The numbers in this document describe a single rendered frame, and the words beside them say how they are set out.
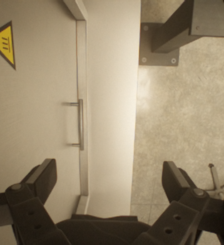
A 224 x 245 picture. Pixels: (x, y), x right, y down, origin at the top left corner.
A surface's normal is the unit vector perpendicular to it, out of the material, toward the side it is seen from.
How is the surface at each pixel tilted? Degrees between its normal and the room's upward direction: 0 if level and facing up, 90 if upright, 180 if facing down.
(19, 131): 90
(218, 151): 0
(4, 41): 90
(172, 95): 0
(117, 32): 0
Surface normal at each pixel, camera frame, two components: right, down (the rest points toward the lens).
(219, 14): -0.03, 0.25
